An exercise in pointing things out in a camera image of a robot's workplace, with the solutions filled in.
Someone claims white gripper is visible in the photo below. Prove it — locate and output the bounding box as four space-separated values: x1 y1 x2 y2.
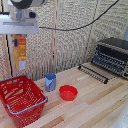
0 7 40 48

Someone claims mac and cheese carton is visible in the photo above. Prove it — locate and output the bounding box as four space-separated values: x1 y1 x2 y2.
13 34 28 71

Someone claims woven folding screen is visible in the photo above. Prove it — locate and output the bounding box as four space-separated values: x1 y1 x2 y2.
0 0 128 82

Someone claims blue cup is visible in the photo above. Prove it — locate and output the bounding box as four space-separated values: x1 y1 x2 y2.
44 72 58 93

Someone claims red shopping basket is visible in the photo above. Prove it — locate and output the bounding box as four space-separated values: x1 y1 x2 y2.
0 74 49 128

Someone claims red plastic bowl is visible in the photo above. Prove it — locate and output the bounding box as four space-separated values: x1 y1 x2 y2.
58 84 79 102

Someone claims black dish rack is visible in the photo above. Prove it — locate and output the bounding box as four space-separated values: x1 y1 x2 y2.
77 64 110 85

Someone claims black toaster oven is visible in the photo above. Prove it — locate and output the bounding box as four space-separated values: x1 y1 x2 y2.
91 37 128 80

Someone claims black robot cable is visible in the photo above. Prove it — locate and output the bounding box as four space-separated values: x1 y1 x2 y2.
38 0 120 32

